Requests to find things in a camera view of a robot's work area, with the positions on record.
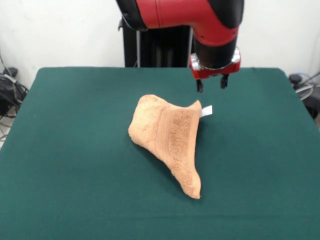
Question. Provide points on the tan terry towel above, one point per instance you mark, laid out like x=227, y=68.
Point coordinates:
x=162, y=130

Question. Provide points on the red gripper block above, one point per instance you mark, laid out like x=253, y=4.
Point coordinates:
x=205, y=73

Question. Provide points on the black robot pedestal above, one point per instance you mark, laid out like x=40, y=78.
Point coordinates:
x=162, y=50

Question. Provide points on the dark green table cloth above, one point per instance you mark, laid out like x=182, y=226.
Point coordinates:
x=75, y=150

